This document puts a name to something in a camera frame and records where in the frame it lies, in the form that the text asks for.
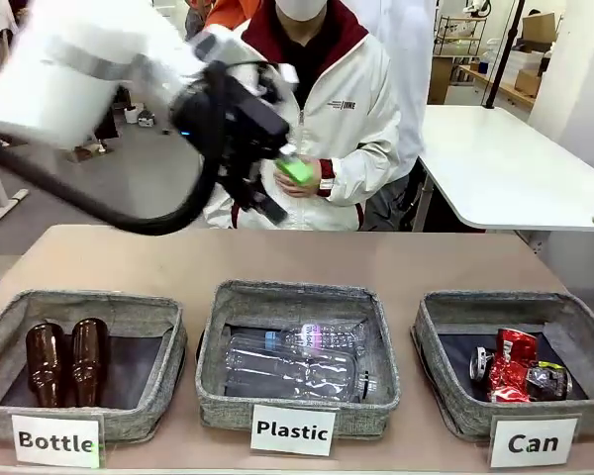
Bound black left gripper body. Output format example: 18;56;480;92
171;60;292;210

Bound large clear plastic bottle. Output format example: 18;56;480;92
225;333;380;403

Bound crushed red can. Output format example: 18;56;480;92
469;328;544;403

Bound brown glass bottle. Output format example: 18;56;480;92
25;322;66;408
70;317;111;408

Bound person left forearm white sleeve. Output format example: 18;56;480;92
319;133;402;205

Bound grey fabric basket plastic label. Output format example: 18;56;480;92
195;279;402;441

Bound grey fabric basket bottle label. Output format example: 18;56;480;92
0;289;188;444

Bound crushed black can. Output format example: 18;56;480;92
524;359;574;403

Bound grey fabric basket can label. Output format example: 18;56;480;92
410;290;594;442

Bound white can sign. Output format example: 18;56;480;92
489;417;580;469

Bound person left hand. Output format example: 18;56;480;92
274;155;325;199

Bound person in white maroon jacket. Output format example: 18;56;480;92
202;0;403;233

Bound white side table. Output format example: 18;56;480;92
414;103;594;234

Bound bystander in orange top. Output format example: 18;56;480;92
200;0;264;32

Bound small labelled clear plastic bottle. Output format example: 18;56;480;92
264;321;368;355

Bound bystander in white coat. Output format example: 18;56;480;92
368;0;436;177

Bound wooden desk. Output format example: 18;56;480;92
427;52;537;109

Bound black stand pole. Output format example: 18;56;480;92
483;0;525;111

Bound cardboard box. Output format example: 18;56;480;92
521;11;558;44

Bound white plastic sign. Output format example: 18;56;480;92
249;404;338;457

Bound white bottle sign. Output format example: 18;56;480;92
11;414;105;469

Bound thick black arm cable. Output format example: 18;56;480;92
0;131;229;238

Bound wire shelf rack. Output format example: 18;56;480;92
435;13;489;56

